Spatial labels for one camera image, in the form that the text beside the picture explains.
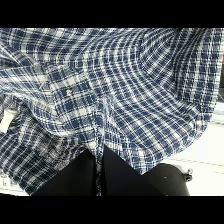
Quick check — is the blue checked shirt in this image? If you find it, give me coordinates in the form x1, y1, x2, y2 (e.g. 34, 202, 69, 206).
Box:
0, 27, 224, 197

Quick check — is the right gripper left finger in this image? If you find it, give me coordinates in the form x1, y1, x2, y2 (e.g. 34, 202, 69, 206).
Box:
33, 148, 99, 197

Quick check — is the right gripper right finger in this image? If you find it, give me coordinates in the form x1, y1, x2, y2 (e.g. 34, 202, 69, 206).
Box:
101, 144, 164, 197

